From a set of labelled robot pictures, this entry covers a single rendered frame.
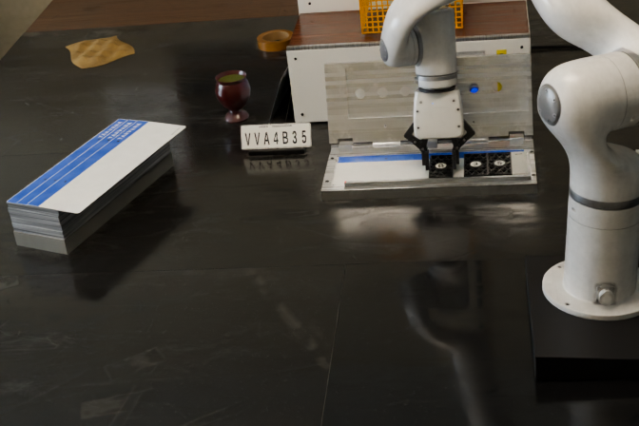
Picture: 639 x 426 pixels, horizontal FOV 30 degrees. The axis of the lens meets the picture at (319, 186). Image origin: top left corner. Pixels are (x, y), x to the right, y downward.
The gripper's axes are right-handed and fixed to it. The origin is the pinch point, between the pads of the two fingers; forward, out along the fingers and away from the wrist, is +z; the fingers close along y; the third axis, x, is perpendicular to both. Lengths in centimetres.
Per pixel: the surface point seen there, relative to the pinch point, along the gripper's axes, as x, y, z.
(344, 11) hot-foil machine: 47, -24, -25
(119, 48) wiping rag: 85, -93, -13
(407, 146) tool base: 12.3, -7.7, 0.1
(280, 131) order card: 16.6, -36.2, -3.5
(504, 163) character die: 0.3, 13.1, 1.3
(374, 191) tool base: -6.6, -13.6, 4.4
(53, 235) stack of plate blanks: -24, -76, 6
